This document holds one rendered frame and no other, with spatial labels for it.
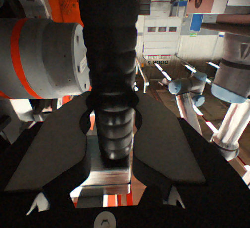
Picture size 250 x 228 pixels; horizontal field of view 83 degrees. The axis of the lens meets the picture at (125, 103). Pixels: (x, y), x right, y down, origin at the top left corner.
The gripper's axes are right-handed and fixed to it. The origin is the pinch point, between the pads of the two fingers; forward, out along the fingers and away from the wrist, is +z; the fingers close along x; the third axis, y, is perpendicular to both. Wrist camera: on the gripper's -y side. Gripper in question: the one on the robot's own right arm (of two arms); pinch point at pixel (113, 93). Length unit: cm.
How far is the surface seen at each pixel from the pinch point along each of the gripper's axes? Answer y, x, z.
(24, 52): -1.0, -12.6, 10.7
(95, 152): 7.0, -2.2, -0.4
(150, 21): 49, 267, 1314
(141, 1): -56, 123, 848
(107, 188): 10.1, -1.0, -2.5
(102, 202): 12.0, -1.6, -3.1
